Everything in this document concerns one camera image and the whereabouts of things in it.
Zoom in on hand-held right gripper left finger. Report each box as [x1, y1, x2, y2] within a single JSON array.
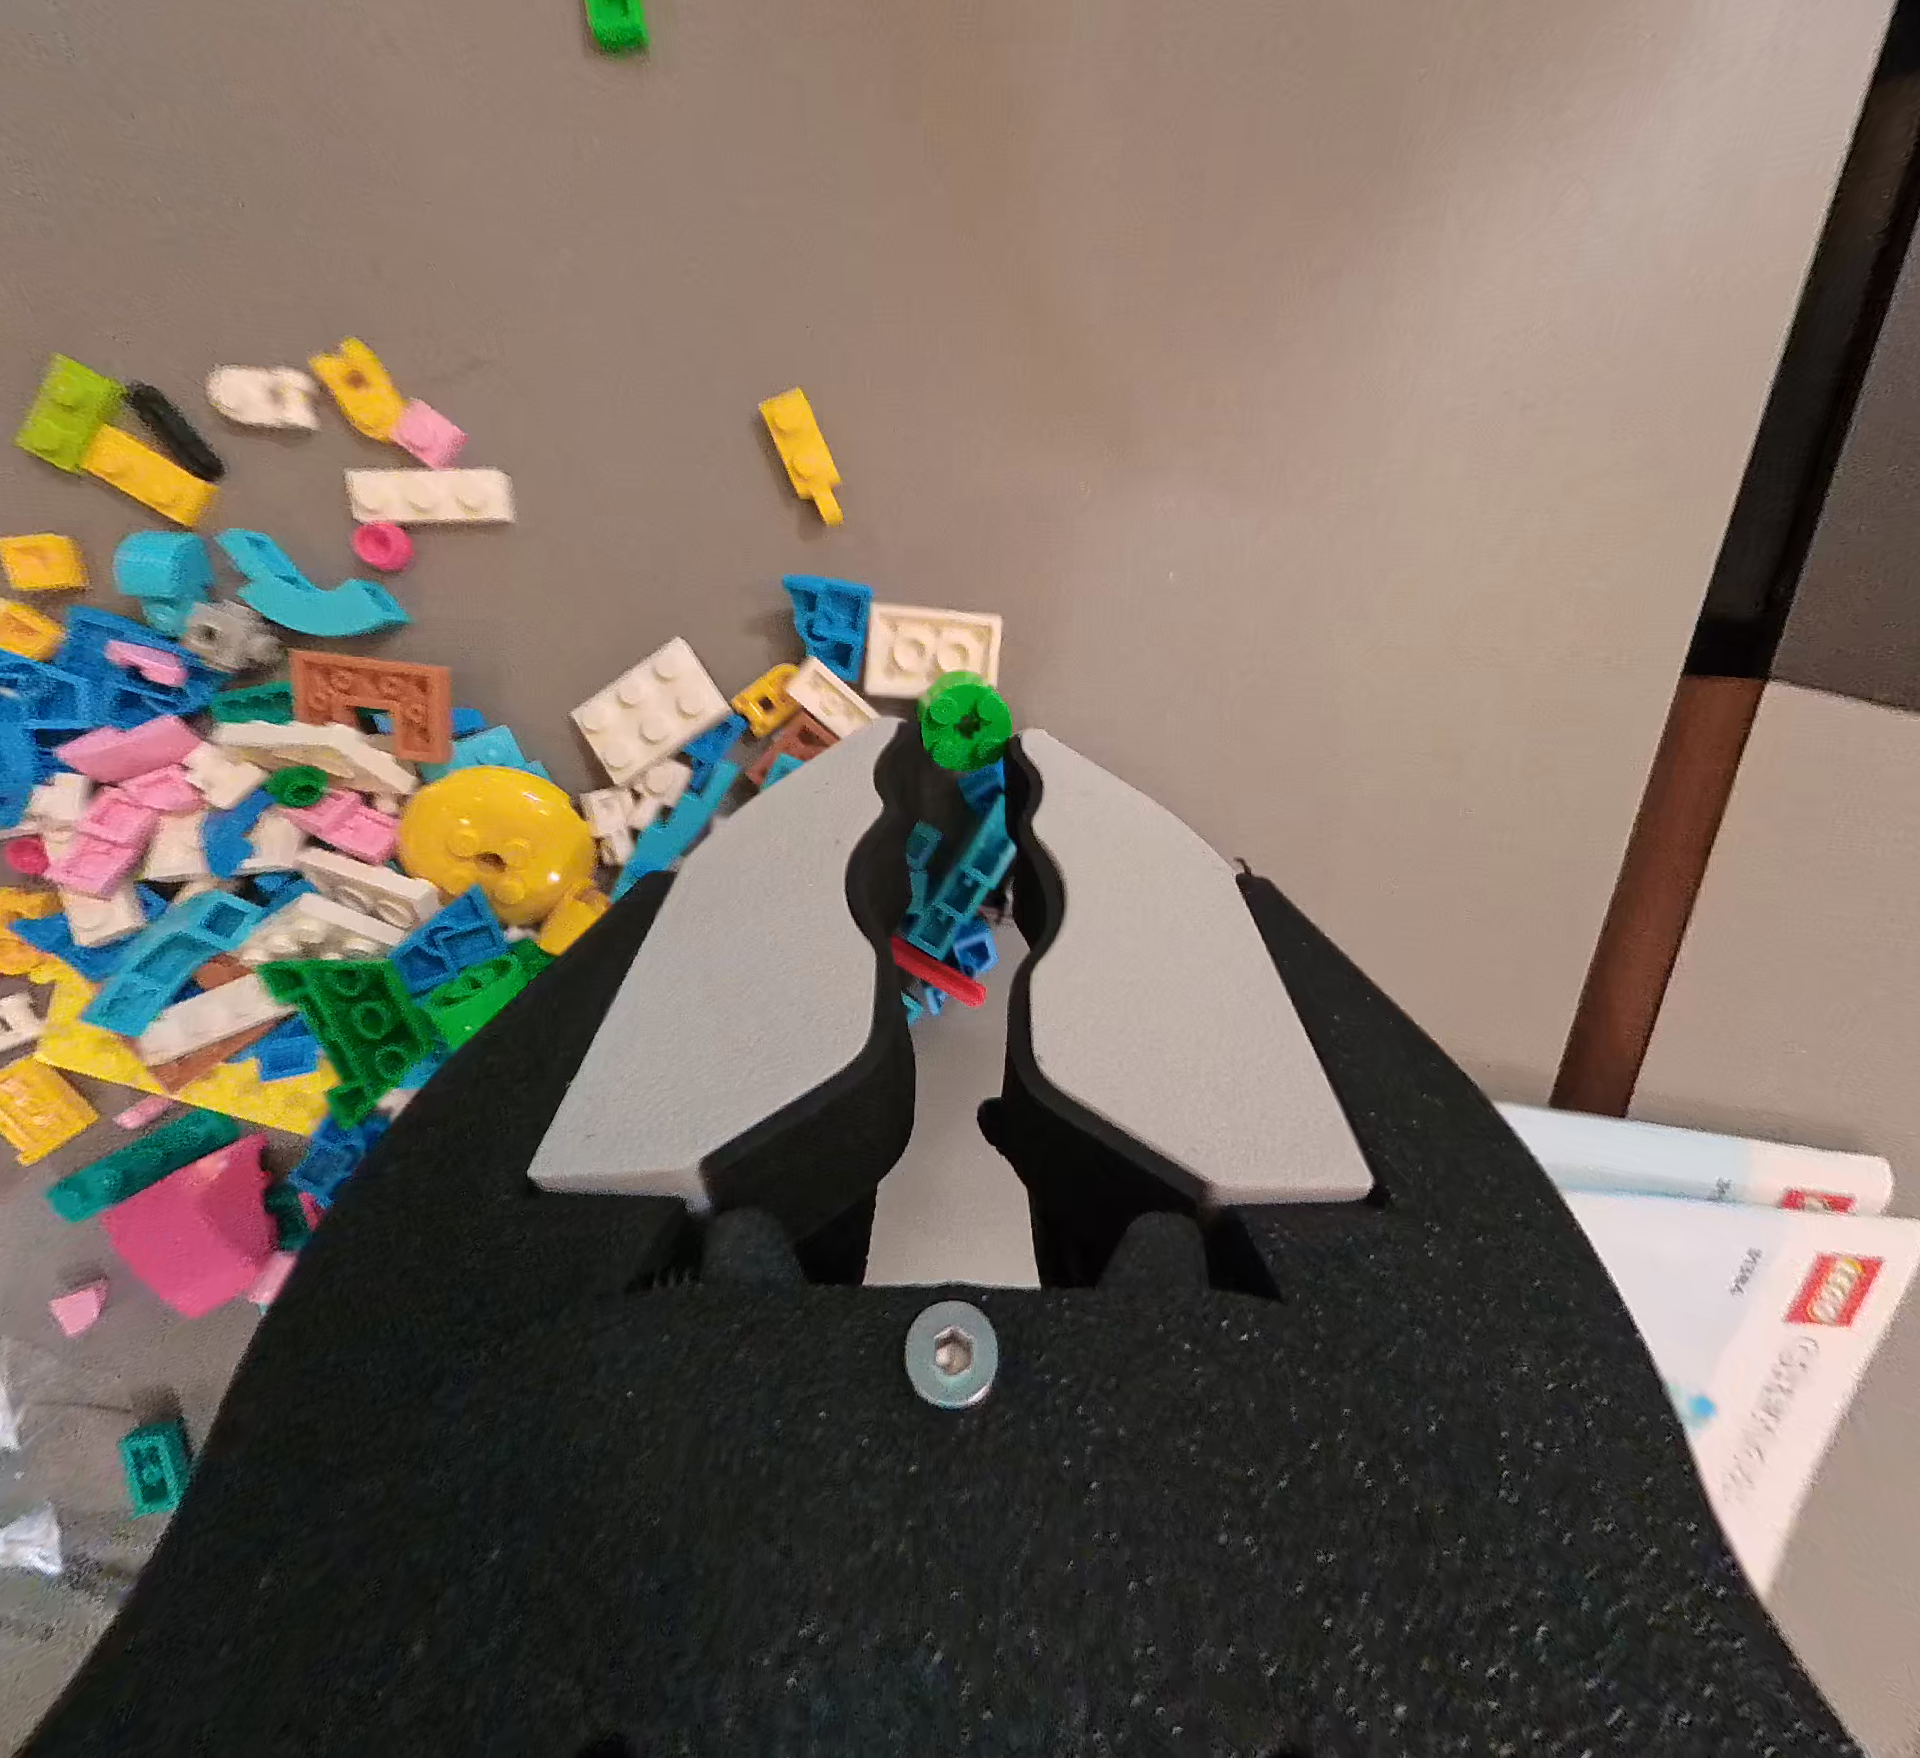
[[528, 720, 921, 1274]]

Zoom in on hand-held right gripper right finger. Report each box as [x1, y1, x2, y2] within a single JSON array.
[[978, 730, 1376, 1287]]

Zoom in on round green lego piece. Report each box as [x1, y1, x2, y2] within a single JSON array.
[[917, 676, 1022, 774]]

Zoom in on small colourful lego pieces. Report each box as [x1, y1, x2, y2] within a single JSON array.
[[2, 333, 1016, 1521]]

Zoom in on lego instruction booklet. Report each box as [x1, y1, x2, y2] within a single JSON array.
[[1495, 1099, 1901, 1601]]

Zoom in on small clear empty bag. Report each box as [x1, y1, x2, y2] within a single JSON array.
[[2, 1333, 80, 1586]]

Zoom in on black flat desk panel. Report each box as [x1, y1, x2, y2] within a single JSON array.
[[1686, 13, 1920, 686]]

